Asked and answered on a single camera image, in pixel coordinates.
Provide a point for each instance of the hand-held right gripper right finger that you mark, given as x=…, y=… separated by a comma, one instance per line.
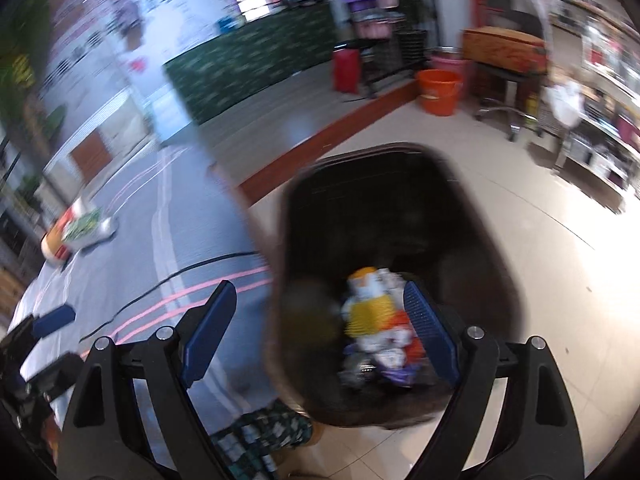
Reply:
x=432, y=335

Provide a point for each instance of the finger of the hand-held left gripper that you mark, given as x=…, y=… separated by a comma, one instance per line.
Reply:
x=55, y=372
x=52, y=321

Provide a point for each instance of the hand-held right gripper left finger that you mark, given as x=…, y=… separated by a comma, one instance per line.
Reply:
x=207, y=330

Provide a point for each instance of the orange foam net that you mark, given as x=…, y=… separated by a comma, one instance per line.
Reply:
x=407, y=337

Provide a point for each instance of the purple tissue bag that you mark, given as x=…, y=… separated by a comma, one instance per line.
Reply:
x=402, y=375

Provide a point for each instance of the white wrapper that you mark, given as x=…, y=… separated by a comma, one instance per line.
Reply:
x=382, y=347

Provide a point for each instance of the yellow foam net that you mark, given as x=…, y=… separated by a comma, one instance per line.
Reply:
x=367, y=315

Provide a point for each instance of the white tissue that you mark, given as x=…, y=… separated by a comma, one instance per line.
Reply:
x=385, y=282

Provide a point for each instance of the clear plastic wrapper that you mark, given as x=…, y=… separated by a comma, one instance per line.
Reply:
x=357, y=372

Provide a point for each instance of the dark bin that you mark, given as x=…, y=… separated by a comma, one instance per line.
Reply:
x=375, y=200

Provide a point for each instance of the red cylinder can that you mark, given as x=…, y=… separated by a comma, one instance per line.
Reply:
x=52, y=245

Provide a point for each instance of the blue striped tablecloth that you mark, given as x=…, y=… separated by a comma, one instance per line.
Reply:
x=200, y=240

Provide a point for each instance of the green carton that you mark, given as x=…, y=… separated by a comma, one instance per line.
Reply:
x=85, y=230

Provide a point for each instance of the green patterned pants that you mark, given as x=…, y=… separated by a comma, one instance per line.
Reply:
x=265, y=430

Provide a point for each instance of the brown cushion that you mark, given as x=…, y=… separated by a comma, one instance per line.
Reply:
x=92, y=155

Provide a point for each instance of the white wicker chair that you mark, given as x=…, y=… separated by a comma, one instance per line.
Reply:
x=120, y=125

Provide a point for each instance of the orange bucket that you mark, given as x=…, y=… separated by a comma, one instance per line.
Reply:
x=439, y=92

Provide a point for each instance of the white plastic bag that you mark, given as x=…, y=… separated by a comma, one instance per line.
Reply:
x=565, y=102

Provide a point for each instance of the green patterned counter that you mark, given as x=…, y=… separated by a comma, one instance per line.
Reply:
x=250, y=65

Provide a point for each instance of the pink basin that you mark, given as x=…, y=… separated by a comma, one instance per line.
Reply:
x=457, y=66

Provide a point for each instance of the red container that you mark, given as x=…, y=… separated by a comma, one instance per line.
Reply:
x=346, y=70

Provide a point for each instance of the metal basin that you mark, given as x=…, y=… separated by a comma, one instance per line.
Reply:
x=447, y=51

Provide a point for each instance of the black metal rack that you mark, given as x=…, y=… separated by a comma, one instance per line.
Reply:
x=400, y=50

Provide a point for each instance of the wooden box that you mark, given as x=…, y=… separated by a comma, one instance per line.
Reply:
x=505, y=50

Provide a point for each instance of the leafy wall plant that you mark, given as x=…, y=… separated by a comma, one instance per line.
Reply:
x=20, y=70

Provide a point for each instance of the wall shelves of products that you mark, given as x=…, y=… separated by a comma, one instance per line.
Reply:
x=605, y=85

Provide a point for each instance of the wall poster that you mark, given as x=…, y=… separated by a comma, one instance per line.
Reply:
x=165, y=10

